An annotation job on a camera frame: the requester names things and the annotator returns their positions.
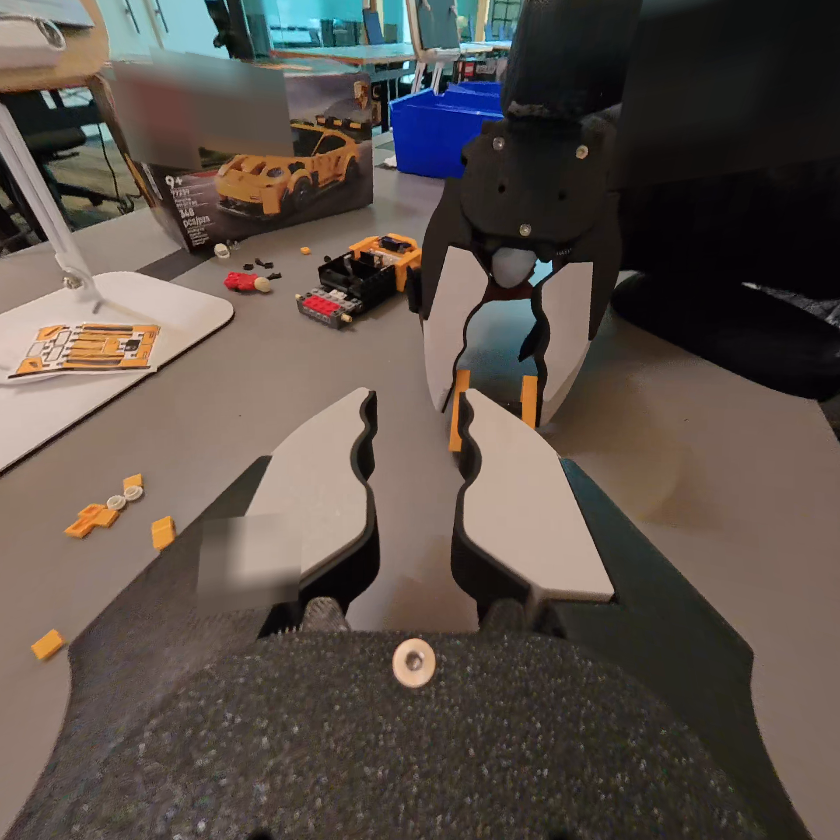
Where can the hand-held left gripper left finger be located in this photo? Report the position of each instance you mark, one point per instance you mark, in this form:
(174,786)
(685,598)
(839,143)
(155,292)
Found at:
(328,485)

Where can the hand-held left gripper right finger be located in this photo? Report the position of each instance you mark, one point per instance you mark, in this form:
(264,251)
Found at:
(531,518)

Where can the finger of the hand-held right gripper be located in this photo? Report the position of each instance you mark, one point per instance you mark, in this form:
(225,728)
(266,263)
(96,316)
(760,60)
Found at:
(449,315)
(571,321)

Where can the orange black lego subassembly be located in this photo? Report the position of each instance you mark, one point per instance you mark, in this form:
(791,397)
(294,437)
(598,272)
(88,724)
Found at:
(459,407)

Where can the lego car chassis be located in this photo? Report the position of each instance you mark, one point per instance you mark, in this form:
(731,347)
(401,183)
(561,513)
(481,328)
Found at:
(354,282)

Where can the dark boxed lego sets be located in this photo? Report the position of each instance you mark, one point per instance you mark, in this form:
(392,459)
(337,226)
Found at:
(479,69)

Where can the lego set box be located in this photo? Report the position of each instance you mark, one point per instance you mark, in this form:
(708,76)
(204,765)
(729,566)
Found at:
(262,190)

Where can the scattered small lego pieces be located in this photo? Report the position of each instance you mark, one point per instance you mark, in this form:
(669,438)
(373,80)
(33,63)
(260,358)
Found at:
(98,515)

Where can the blue plastic bin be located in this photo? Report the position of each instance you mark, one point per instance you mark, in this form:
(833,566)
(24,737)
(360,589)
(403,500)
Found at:
(433,131)

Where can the black fleece jacket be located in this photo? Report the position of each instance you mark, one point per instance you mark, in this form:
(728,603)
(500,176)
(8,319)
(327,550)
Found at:
(722,334)

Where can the grey office desk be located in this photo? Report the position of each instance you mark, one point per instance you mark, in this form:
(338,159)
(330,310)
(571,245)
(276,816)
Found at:
(341,52)

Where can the sticker sheet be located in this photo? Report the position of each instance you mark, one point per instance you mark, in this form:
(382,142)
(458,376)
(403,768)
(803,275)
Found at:
(85,351)

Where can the black desk chair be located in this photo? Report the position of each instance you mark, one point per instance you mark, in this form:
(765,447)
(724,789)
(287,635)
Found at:
(229,26)

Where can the black swivel chair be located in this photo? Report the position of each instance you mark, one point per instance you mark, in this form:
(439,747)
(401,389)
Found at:
(46,144)

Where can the white plastic device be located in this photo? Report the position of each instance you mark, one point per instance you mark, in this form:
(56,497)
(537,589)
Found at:
(26,43)

